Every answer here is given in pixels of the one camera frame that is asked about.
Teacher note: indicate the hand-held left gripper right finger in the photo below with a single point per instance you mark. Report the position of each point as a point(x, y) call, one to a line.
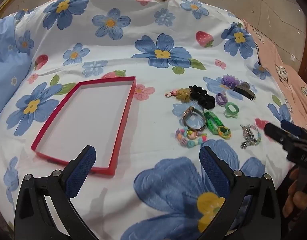
point(213, 171)

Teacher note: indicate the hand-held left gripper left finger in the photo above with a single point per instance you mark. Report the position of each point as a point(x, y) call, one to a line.
point(81, 171)

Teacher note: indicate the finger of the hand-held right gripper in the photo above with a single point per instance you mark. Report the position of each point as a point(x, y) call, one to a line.
point(291, 127)
point(274, 132)

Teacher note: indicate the red shallow box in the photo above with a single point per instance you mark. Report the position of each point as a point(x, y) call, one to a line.
point(86, 120)

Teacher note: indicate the wristwatch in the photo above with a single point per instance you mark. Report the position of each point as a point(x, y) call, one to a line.
point(187, 116)

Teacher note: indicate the black scrunchie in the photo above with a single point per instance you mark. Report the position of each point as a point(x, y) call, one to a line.
point(202, 96)

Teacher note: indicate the brown pink hair clip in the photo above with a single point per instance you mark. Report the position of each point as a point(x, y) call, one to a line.
point(183, 95)

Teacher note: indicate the person's right hand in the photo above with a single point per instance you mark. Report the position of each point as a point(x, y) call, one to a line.
point(297, 202)

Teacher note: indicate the pink printed sheet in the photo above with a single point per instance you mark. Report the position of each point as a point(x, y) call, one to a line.
point(288, 80)

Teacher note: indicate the dark claw hair clip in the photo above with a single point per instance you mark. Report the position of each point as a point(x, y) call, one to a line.
point(246, 91)

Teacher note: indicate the purple scrunchie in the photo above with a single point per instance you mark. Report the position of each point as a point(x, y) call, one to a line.
point(229, 81)

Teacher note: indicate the light blue pillow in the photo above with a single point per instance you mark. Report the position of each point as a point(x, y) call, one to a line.
point(6, 75)

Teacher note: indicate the floral printed blanket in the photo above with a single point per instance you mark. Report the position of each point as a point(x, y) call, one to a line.
point(148, 62)

